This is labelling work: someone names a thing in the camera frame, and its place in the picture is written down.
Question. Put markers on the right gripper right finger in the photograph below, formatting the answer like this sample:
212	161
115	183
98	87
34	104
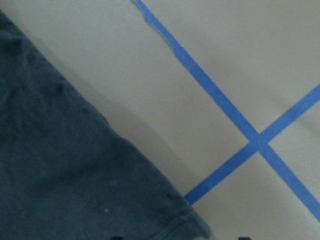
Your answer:
243	238

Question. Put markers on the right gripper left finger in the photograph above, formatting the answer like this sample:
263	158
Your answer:
117	238

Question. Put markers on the black graphic t-shirt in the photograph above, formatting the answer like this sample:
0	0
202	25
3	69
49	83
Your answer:
65	174

